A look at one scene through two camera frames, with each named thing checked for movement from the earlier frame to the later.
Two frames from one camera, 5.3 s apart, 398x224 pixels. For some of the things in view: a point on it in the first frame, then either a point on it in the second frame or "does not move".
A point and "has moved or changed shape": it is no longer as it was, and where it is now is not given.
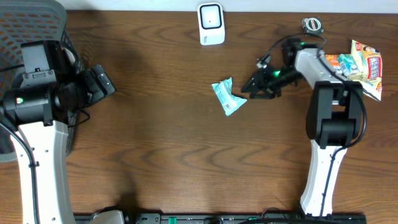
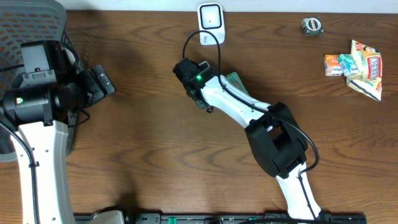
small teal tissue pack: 348,65 does not move
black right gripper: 260,81 to 201,104
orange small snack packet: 334,61 does not move
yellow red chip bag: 370,63 does not move
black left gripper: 101,81 does not move
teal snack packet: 229,102 has moved or changed shape
